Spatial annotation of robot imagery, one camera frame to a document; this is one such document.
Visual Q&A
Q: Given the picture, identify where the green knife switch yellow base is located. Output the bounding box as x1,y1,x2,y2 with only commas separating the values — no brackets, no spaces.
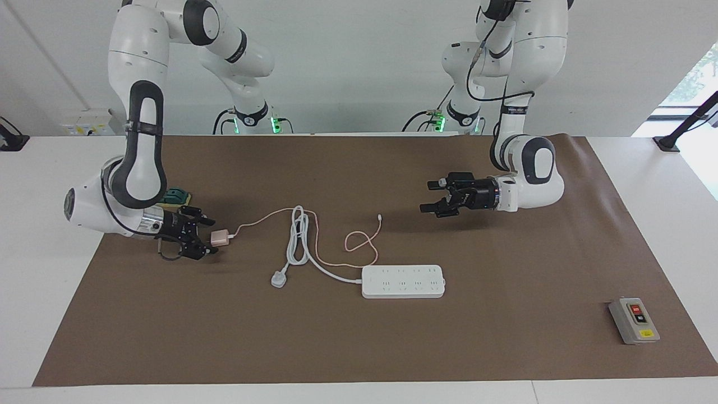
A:
162,187,192,208

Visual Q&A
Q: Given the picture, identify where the white power cord with plug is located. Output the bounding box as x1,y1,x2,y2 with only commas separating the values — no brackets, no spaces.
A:
271,205,364,289

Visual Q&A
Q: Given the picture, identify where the brown table mat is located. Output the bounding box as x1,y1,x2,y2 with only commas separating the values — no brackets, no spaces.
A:
32,134,718,387

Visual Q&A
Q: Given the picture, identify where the black slanted stand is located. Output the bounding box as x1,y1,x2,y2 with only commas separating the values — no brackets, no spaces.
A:
653,91,718,153

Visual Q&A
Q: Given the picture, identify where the white wall socket box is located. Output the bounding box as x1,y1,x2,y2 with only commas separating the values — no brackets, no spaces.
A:
61,109,116,136

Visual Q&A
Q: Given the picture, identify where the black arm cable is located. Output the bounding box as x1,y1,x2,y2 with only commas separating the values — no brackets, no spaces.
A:
100,160,188,263
466,0,536,169

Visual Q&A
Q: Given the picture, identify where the window with greenery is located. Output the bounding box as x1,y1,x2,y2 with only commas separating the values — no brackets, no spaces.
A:
657,44,718,108

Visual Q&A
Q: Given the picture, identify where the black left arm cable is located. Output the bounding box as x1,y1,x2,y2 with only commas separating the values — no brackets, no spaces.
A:
466,0,536,169

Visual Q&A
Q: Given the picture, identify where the black desk clamp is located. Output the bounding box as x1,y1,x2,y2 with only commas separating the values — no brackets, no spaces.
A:
0,116,30,152

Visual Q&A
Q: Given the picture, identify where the white power strip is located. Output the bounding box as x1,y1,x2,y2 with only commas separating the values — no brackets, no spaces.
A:
361,265,447,299

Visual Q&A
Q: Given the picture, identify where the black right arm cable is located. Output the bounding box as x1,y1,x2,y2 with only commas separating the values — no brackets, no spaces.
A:
100,160,188,263

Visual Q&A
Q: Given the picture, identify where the grey on-off switch box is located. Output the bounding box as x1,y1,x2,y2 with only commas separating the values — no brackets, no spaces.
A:
609,297,661,345

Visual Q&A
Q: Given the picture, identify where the pink charging cable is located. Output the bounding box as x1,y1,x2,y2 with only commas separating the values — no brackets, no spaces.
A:
229,208,384,268

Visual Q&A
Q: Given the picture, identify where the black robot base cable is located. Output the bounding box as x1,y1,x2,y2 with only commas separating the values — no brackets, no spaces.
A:
212,108,233,136
401,85,456,134

